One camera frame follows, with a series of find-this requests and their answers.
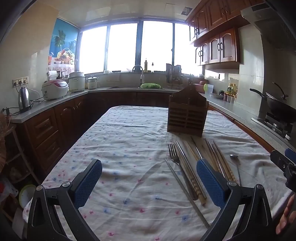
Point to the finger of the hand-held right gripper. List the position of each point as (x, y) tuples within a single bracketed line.
[(278, 160), (291, 153)]

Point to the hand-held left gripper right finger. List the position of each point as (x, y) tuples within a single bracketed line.
[(211, 183)]

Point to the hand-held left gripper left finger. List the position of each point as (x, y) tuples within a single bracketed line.
[(89, 183)]

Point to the wooden chopstick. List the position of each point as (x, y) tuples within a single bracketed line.
[(228, 166), (211, 154), (200, 192), (224, 166)]

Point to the metal spoon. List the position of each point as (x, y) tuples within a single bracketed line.
[(233, 157)]

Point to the metal fork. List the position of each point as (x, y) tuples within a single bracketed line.
[(177, 162)]

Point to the wooden utensil holder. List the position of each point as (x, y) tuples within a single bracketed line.
[(187, 115)]

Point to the person's right hand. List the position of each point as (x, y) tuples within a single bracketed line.
[(282, 223)]

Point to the gas stove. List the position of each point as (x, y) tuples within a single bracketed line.
[(275, 125)]

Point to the black wok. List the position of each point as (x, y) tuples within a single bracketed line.
[(277, 107)]

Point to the floral white tablecloth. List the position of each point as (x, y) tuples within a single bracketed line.
[(129, 143)]

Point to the grey kitchen countertop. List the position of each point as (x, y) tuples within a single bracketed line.
[(242, 113)]

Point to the green rimmed plate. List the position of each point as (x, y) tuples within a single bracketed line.
[(27, 195)]

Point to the wooden base cabinets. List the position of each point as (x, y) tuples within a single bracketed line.
[(46, 129)]

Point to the wooden corner rack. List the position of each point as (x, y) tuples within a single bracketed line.
[(20, 153)]

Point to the white spice jars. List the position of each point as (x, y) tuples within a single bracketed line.
[(229, 98)]

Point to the cooking oil bottles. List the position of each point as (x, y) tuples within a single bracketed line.
[(232, 89)]

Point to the metal tray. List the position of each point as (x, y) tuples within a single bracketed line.
[(217, 95)]

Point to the white jug with green lid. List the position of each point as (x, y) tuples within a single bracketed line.
[(208, 89)]

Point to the red pot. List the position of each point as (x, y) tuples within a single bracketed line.
[(200, 87)]

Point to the small white electric pot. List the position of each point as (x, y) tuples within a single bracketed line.
[(92, 83)]

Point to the pink and white rice cooker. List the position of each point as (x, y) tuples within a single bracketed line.
[(54, 89)]

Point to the tall white rice cooker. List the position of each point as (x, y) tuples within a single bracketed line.
[(76, 82)]

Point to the steel electric kettle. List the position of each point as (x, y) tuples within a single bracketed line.
[(24, 99)]

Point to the black power adapter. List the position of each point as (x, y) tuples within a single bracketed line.
[(5, 111)]

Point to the paper towel roll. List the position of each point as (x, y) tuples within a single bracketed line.
[(52, 74)]

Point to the green plastic basket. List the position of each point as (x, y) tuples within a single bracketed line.
[(150, 86)]

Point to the metal dish rack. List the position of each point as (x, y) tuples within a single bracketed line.
[(173, 74)]

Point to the sink faucet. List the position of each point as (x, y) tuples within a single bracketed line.
[(141, 77)]

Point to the small pump bottle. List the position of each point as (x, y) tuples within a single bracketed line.
[(152, 67)]

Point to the yellow dish soap bottle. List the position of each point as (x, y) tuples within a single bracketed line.
[(146, 66)]

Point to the white range hood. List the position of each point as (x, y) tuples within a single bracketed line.
[(272, 20)]

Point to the kitchen window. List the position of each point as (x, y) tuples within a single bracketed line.
[(120, 46)]

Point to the ceiling vent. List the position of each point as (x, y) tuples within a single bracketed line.
[(186, 10)]

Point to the wall power outlets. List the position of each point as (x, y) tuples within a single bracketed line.
[(20, 81)]

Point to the wooden wall cabinets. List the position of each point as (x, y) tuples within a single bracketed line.
[(219, 44)]

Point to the tropical fruit wall poster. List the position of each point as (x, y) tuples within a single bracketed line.
[(62, 41)]

